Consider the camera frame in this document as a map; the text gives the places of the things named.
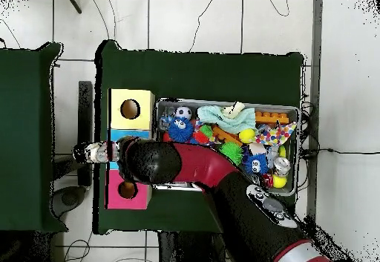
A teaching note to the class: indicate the wooden box with three holes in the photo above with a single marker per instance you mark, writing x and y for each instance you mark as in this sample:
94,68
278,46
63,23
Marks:
115,119

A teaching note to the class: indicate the blue spiky ball with eyes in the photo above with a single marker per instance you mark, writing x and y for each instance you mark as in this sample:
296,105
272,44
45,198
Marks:
181,129

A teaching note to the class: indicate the black upright panel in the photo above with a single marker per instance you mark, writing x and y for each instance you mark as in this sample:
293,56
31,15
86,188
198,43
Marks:
85,110

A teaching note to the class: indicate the mint green cloth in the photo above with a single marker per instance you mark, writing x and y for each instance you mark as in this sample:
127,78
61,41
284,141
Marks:
228,119

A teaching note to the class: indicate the small blue spiky ball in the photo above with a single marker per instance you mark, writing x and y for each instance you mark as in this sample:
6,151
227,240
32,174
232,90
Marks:
256,164

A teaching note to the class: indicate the yellow ball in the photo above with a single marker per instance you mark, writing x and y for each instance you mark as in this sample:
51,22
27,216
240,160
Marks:
279,181

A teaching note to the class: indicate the light wooden block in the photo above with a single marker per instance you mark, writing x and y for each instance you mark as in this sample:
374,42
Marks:
256,148

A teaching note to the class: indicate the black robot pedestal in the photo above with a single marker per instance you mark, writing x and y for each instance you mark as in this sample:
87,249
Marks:
190,250

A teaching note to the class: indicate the colourful polka dot cloth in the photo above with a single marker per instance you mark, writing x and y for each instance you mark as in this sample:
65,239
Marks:
274,135

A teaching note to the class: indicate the silver metal can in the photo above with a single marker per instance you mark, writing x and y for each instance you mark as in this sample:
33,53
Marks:
281,165

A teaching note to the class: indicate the large green spiky ball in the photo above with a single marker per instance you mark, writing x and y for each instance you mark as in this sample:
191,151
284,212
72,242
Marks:
233,150

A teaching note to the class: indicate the cream yellow cloth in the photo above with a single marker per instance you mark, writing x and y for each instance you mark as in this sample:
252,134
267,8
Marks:
233,110

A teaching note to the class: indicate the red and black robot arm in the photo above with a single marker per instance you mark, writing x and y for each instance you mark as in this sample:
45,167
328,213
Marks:
202,164

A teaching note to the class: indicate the black and white soccer ball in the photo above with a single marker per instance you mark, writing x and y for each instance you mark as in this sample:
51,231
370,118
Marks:
183,112

